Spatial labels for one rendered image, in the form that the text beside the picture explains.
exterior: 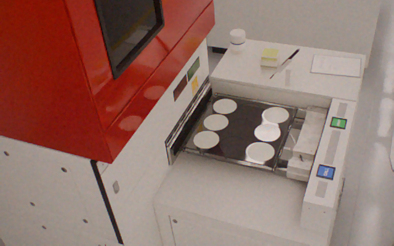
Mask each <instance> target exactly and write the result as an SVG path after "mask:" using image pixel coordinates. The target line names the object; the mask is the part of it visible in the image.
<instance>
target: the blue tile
mask: <svg viewBox="0 0 394 246"><path fill-rule="evenodd" d="M333 171H334V169H332V168H328V167H323V166H320V169H319V172H318V175H320V176H324V177H329V178H332V174H333Z"/></svg>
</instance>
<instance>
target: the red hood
mask: <svg viewBox="0 0 394 246"><path fill-rule="evenodd" d="M214 26H215V9H214V0H0V136H4V137H7V138H12V139H15V140H20V141H24V142H27V143H31V144H34V145H39V146H43V147H47V148H51V149H56V150H59V151H63V152H66V153H70V154H75V155H78V156H82V157H86V158H87V159H92V160H95V161H99V162H104V163H107V164H112V163H113V162H114V161H115V159H116V158H117V157H118V154H119V153H120V152H121V151H122V149H123V148H124V147H125V145H126V144H127V142H128V141H129V140H130V139H131V137H133V135H134V134H135V132H136V131H137V130H138V128H139V127H140V126H141V124H142V122H143V121H144V120H145V118H146V117H147V116H148V115H149V113H150V111H151V110H152V109H153V108H154V106H155V105H156V104H157V102H158V101H159V99H160V98H161V97H162V96H163V94H164V93H165V91H166V90H167V89H168V88H169V86H170V85H171V84H172V82H173V81H174V79H175V78H176V77H177V75H178V74H179V72H181V69H182V68H183V67H184V65H185V64H186V63H187V62H188V61H189V59H190V58H191V57H192V55H193V54H194V53H195V51H196V50H197V48H198V47H199V46H200V45H201V43H202V42H203V40H204V38H205V37H206V36H207V34H208V33H209V32H210V30H211V29H212V28H213V27H214Z"/></svg>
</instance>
